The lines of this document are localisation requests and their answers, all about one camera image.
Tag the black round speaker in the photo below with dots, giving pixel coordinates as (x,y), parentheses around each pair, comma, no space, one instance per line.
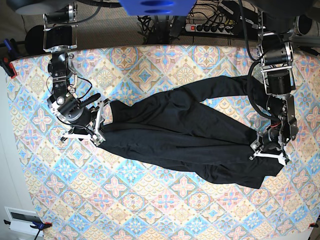
(34,41)

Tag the patterned tablecloth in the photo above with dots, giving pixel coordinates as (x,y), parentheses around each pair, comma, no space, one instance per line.
(87,193)

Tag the orange clamp lower right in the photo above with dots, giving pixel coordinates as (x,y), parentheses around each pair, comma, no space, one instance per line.
(314,225)

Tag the robot arm image right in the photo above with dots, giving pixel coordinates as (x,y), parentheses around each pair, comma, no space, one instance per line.
(275,53)

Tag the white power strip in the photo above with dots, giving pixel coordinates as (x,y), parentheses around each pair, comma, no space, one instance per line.
(208,28)

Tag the white wall vent box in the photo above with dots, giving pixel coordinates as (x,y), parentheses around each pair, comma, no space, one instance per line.
(21,220)

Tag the blue clamp lower left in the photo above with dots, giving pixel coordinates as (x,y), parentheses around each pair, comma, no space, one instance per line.
(40,226)

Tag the white round device upper right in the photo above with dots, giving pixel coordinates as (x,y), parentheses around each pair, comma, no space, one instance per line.
(303,24)

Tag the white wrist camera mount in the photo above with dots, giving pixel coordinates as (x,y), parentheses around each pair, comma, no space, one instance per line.
(282,157)
(96,138)

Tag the red black clamp upper left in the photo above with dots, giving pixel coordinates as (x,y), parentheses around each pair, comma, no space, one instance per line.
(5,62)

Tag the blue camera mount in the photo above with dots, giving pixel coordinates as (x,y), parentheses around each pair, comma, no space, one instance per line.
(157,7)

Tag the black t-shirt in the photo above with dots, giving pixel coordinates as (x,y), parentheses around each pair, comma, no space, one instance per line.
(174,130)

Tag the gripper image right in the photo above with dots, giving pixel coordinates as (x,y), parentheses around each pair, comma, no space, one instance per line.
(270,139)

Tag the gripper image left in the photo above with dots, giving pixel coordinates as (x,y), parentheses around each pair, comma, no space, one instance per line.
(74,112)

